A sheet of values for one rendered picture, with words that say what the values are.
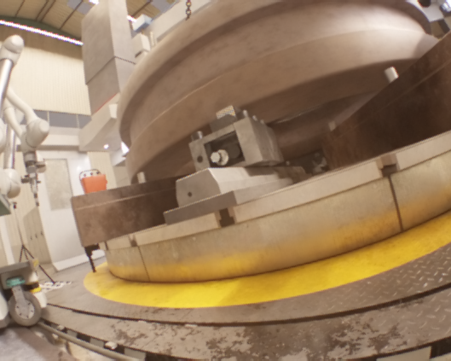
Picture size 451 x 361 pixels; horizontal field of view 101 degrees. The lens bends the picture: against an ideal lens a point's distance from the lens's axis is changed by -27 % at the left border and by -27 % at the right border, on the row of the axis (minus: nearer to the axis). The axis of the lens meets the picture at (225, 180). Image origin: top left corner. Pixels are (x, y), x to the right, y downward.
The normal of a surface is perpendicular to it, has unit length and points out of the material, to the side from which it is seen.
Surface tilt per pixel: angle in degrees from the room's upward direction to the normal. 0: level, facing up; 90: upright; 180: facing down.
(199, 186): 90
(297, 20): 90
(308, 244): 90
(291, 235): 90
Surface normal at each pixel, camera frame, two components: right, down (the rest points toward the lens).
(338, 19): -0.08, -0.07
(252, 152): -0.44, 0.05
